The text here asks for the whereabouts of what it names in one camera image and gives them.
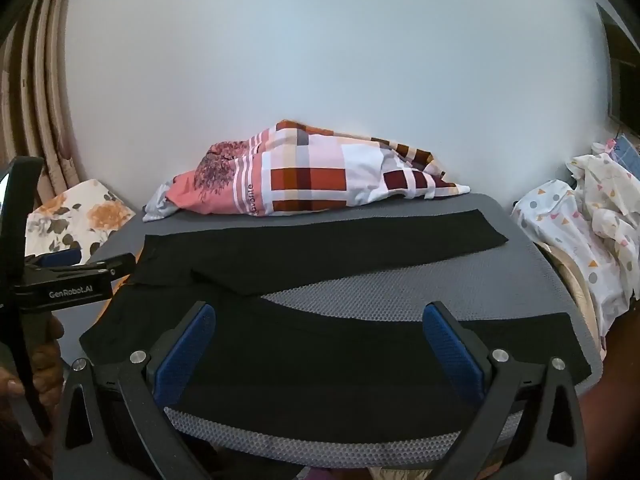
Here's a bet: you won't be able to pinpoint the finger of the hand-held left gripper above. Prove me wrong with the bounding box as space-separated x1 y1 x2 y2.
25 246 83 269
82 252 137 282

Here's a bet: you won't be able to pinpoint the orange floral cushion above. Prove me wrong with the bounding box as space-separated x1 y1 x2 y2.
25 179 137 267

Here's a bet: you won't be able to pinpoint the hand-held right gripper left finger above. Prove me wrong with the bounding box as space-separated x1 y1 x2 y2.
52 301 217 480

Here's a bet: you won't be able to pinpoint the dark wooden window frame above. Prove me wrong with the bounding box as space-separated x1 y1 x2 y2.
596 2 640 127

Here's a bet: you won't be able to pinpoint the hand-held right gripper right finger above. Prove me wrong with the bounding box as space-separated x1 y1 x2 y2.
422 301 588 480

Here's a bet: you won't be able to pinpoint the black pants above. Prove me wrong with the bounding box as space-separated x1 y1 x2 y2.
80 208 593 446

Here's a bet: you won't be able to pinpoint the grey mesh mat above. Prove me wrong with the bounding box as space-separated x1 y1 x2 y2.
95 192 601 467

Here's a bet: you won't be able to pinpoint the pink patchwork pillow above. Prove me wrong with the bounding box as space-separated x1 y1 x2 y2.
142 120 472 223

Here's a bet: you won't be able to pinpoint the beige striped curtain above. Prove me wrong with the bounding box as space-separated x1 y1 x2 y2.
0 0 82 197

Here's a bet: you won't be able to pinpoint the white dotted cloth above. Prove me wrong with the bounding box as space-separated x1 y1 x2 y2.
510 152 640 341

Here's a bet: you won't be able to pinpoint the person's left hand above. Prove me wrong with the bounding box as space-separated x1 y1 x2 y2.
0 310 67 461

